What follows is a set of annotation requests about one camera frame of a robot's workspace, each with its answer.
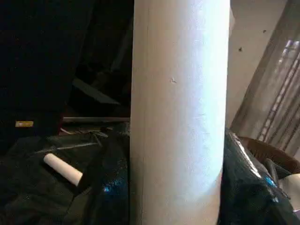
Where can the grey sheer curtain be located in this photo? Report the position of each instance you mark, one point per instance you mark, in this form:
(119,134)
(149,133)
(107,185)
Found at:
(276,93)

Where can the white plastic table leg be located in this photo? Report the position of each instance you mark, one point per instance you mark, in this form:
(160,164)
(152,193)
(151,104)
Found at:
(63,168)
(178,112)

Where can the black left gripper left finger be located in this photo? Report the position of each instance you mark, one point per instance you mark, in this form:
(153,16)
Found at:
(110,187)

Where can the small tan label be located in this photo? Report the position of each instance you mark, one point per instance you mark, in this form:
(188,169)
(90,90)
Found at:
(24,124)

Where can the brown round chair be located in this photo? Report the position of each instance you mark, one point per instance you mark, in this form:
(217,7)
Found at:
(272,152)

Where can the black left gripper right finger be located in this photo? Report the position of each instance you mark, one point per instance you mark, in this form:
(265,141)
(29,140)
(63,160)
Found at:
(248,187)

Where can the black work mat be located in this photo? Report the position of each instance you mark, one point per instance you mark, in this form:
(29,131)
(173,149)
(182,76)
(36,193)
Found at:
(37,187)

